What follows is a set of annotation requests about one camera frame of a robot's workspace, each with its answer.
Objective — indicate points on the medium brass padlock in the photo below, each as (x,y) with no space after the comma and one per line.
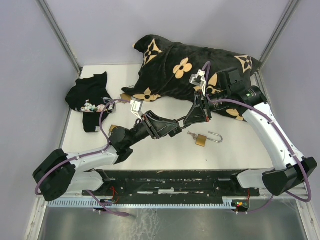
(112,127)

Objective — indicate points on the large brass padlock long shackle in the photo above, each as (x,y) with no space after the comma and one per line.
(200,140)

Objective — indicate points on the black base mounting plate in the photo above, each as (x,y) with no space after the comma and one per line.
(169,187)

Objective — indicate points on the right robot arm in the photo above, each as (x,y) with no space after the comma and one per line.
(290,167)

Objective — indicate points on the brass padlock near pillow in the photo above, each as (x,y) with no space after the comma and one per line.
(125,96)

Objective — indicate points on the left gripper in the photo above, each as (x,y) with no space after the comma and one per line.
(150,116)

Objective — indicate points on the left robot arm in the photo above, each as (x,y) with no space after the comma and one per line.
(62,173)

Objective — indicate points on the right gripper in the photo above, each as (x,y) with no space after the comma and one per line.
(196,114)

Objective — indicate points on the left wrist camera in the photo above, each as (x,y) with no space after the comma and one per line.
(136,108)

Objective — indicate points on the black padlock shackle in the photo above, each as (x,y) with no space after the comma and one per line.
(178,128)

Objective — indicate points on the black floral pillow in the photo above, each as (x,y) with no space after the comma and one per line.
(168,66)

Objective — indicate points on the silver keys of large padlock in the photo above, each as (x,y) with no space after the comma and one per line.
(194,135)

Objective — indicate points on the black printed garment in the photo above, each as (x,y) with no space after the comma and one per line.
(90,97)

